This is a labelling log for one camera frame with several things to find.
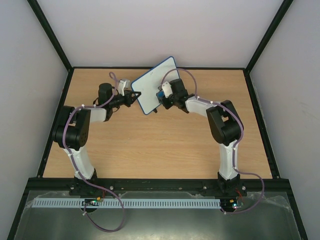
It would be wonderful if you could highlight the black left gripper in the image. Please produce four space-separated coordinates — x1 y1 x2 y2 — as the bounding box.
110 90 142 109

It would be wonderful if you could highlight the blue whiteboard eraser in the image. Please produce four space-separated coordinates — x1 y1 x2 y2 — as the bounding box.
156 91 165 102

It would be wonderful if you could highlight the blue framed whiteboard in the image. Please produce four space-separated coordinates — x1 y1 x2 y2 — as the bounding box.
131 56 177 115

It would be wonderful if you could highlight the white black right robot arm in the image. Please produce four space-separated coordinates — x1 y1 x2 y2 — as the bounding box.
156 78 244 196

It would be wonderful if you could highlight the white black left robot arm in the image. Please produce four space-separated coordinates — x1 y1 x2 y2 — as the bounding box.
52 80 142 181

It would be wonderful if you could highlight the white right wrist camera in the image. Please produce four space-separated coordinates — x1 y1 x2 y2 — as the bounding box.
161 81 173 98

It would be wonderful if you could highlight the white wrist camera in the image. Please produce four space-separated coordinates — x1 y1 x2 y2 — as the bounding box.
161 81 173 98
117 79 130 96

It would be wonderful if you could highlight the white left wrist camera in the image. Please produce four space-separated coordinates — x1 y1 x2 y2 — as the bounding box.
117 79 130 96

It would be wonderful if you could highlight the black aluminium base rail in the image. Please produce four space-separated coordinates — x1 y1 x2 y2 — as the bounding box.
68 177 291 198

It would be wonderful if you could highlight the black cage frame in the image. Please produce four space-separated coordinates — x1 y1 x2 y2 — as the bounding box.
7 0 308 240

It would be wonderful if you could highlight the grey slotted cable duct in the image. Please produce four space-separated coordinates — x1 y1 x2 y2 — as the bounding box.
27 198 221 209

